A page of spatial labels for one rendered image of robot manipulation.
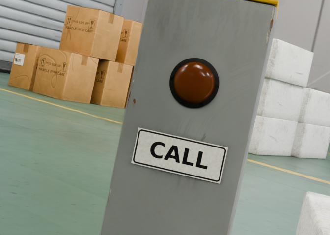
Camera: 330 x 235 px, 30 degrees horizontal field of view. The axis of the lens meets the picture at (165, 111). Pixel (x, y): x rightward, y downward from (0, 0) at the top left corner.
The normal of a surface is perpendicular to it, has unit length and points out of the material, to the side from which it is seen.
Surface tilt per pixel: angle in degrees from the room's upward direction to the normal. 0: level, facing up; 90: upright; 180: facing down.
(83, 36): 90
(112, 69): 90
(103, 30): 90
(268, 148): 90
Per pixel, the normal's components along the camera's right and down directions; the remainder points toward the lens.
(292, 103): 0.77, 0.19
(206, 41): -0.17, 0.02
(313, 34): -0.61, -0.08
